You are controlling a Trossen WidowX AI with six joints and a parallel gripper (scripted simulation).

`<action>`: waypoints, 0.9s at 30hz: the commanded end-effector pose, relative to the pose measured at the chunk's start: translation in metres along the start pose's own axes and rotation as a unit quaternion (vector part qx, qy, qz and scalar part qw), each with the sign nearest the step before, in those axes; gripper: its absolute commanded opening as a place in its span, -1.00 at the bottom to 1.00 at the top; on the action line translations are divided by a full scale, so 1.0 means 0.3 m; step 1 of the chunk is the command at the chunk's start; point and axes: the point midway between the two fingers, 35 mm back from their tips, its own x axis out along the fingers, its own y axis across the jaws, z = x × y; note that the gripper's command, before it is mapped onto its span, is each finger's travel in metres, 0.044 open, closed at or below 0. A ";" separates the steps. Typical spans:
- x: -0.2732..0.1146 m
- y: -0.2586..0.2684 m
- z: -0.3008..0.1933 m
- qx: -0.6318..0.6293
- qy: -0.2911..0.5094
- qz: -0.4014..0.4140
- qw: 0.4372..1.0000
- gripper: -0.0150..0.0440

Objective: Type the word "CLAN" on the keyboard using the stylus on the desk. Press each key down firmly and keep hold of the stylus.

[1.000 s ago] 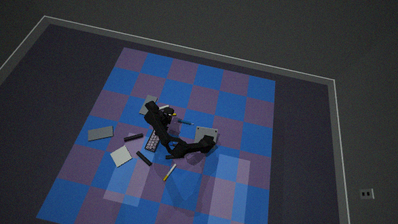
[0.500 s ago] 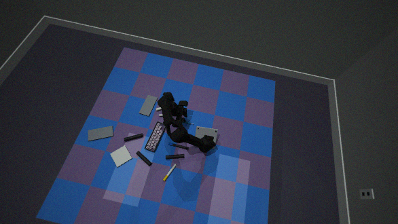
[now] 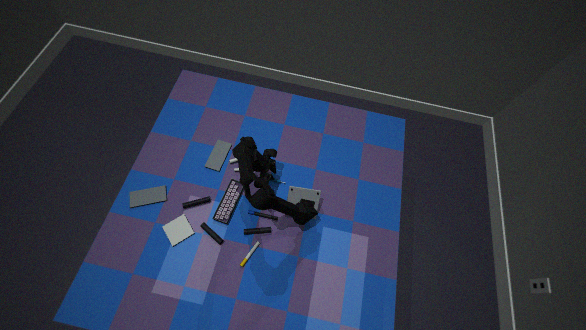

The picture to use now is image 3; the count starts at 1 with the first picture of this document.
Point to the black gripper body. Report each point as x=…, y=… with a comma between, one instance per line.
x=264, y=166

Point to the keyboard with white letter keys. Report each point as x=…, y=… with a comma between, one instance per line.
x=228, y=202

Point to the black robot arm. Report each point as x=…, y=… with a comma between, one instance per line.
x=265, y=198

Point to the white flat square pad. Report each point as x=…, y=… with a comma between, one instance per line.
x=178, y=230

